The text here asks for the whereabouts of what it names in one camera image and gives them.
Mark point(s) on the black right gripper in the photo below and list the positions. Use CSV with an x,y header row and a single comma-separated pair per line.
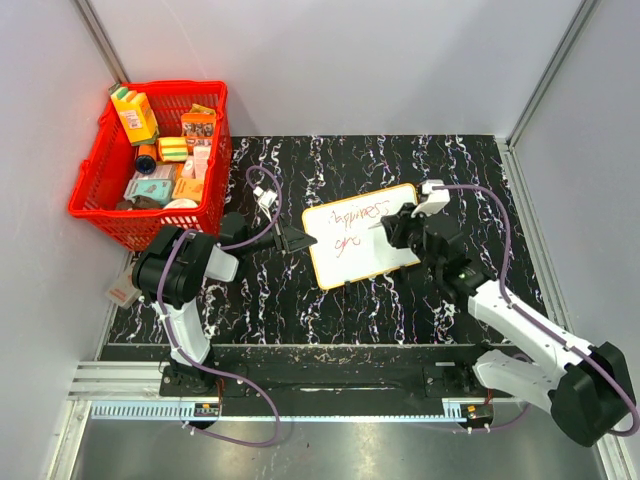
x,y
394,228

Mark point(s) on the teal snack box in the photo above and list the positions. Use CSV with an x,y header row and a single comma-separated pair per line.
x,y
158,190

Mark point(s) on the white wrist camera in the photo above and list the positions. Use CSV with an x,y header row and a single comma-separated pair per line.
x,y
264,198
433,198

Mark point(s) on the yellow green sponge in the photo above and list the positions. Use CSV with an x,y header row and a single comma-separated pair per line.
x,y
172,149

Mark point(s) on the white board with orange frame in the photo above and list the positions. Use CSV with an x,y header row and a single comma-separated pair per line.
x,y
346,250

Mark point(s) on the orange black bottle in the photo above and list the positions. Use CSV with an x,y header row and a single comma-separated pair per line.
x,y
146,159

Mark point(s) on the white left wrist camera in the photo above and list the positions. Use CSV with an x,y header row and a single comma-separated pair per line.
x,y
264,198

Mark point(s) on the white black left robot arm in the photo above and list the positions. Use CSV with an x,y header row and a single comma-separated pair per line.
x,y
170,272

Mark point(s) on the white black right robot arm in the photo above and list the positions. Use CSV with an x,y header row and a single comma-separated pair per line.
x,y
586,389

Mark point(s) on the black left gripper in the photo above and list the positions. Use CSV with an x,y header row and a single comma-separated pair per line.
x,y
297,239

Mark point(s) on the pink white small box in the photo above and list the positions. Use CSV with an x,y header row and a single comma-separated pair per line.
x,y
122,291

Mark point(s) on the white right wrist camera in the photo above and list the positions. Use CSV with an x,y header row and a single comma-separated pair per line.
x,y
433,198

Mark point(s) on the pink white carton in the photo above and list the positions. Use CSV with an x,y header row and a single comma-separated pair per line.
x,y
196,164

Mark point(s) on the orange small packet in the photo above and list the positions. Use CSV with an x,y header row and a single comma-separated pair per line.
x,y
189,188

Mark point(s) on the yellow juice carton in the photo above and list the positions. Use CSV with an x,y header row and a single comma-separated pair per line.
x,y
134,110

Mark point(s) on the red plastic shopping basket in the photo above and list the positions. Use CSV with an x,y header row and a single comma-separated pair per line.
x,y
104,175

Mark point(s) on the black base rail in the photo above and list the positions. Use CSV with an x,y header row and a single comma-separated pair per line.
x,y
422,371

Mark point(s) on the orange snack box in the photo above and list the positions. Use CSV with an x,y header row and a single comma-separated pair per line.
x,y
198,125

